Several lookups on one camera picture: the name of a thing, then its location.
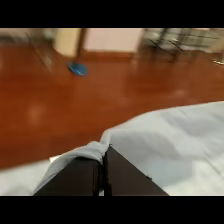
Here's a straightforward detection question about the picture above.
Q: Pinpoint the light blue shirt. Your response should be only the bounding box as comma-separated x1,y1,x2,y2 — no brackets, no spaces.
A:
33,100,224,197

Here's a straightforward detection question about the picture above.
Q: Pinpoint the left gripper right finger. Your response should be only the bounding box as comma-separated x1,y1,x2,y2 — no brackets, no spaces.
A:
103,143,170,197

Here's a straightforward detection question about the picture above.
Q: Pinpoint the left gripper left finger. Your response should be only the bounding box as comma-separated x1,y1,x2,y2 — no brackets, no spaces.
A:
33,156,101,197

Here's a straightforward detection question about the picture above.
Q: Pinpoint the small blue object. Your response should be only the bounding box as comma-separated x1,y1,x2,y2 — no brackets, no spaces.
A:
67,62,90,77

